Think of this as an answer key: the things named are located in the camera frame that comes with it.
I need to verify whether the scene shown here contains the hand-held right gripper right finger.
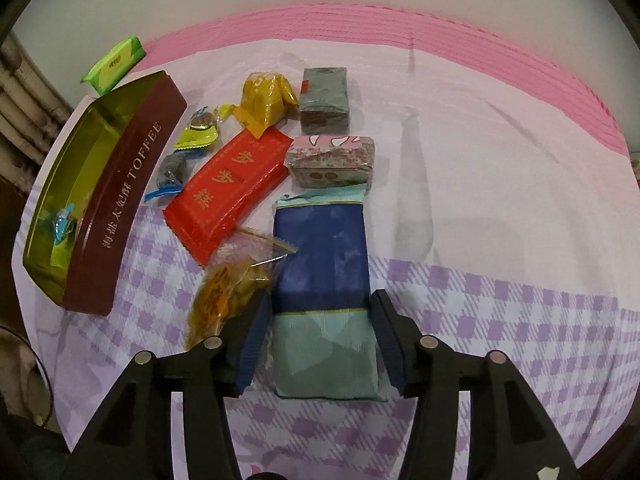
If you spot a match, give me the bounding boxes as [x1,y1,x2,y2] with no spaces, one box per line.
[367,287,583,480]

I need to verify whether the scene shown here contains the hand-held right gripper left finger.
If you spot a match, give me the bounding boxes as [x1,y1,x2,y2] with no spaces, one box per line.
[65,287,276,480]

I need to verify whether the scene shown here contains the clear packet of yellow snacks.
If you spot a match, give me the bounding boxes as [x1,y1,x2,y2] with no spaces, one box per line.
[185,227,297,351]

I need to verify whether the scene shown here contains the long blue and teal packet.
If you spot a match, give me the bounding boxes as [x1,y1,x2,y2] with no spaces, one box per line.
[270,184,387,403]

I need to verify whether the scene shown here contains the red snack packet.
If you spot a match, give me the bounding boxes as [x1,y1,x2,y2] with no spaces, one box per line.
[163,127,295,267]

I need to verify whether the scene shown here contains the grey snack packet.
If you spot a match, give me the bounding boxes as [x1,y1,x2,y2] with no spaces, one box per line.
[284,134,377,191]

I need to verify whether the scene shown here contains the dark candy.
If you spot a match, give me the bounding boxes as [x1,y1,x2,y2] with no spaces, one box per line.
[144,152,191,206]

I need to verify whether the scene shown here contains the brown and gold tin box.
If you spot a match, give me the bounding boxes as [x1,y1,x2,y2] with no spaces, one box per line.
[22,71,188,317]

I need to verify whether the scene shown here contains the pink and purple checked tablecloth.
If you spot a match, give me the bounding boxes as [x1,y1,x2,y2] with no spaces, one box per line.
[12,2,640,480]

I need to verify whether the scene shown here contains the small light blue wrapped candy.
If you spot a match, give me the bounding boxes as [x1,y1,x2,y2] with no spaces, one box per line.
[51,203,77,243]

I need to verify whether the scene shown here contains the candy in yellow-green wrapper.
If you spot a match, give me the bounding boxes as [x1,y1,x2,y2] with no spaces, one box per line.
[173,103,236,151]

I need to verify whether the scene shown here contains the orange-yellow snack packet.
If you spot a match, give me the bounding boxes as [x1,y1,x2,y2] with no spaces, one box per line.
[232,71,301,139]

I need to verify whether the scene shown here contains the grey-green snack packet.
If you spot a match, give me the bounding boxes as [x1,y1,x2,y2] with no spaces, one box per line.
[298,66,351,132]

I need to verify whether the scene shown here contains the green tissue pack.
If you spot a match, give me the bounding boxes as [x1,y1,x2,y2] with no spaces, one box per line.
[81,36,147,97]

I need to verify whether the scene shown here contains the beige ribbed radiator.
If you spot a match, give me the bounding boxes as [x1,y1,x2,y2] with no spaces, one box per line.
[0,30,76,171]

